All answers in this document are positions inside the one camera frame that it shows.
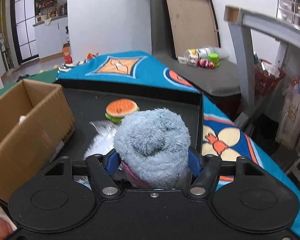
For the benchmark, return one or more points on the black framed glass door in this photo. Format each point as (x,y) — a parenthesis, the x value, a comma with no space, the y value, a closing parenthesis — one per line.
(23,18)

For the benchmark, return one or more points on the brown cardboard box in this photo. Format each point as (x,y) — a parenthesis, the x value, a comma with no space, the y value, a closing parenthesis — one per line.
(27,147)

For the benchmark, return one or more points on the orange carton box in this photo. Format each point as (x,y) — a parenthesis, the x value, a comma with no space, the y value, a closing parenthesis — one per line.
(67,53)

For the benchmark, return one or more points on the white kitchen cabinet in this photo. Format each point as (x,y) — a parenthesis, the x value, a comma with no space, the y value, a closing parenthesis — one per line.
(51,38)

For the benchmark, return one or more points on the blue patterned blanket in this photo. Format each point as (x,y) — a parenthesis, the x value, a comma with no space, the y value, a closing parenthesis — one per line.
(140,68)

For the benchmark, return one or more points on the grey bench cushion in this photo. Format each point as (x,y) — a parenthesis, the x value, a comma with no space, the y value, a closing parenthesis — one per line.
(221,81)

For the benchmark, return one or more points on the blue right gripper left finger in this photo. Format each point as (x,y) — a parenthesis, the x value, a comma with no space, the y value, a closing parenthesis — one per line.
(113,162)

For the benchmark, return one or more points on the white soft pouch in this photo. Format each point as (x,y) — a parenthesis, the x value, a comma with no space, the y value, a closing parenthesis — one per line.
(21,119)

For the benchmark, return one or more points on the green plastic cup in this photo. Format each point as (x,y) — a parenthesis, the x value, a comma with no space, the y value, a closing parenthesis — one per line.
(213,60)

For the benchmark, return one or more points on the brown framed board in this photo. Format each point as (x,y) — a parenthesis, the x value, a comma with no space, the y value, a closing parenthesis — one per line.
(191,24)

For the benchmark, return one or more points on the red basket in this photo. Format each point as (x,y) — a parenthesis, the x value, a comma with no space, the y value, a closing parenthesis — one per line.
(265,83)

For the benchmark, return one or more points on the white plastic bottle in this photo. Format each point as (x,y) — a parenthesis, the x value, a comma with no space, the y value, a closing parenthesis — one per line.
(199,53)

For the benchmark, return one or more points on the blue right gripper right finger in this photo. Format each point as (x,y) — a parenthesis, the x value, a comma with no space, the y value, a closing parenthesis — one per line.
(195,162)

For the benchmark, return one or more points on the light blue fluffy sock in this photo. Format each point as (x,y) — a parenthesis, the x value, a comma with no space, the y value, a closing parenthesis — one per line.
(153,147)

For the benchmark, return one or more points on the plush hamburger toy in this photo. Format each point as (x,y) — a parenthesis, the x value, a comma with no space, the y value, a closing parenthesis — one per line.
(118,109)

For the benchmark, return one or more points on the black shallow tray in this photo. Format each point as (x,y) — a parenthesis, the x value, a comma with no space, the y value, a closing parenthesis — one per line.
(140,109)

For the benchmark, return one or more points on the orange bag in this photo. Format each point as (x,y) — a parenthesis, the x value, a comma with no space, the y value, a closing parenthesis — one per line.
(92,55)

